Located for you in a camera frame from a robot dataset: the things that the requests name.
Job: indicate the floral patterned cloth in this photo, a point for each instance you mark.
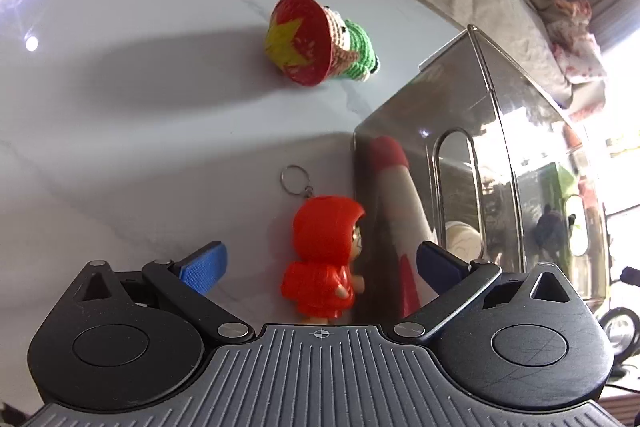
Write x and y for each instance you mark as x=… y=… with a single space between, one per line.
x=575 y=42

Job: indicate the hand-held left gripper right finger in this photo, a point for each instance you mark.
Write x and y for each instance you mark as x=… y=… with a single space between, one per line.
x=440 y=264

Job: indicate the white marble desktop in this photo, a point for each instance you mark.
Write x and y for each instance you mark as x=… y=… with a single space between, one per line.
x=150 y=147

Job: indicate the crochet doll with red hat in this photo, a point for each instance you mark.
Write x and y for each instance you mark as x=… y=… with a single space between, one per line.
x=300 y=39

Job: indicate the shiny metal tissue box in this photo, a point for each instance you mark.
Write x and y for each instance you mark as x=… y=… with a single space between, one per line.
x=500 y=147

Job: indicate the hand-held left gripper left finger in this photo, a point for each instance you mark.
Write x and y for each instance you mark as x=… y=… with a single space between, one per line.
x=205 y=264

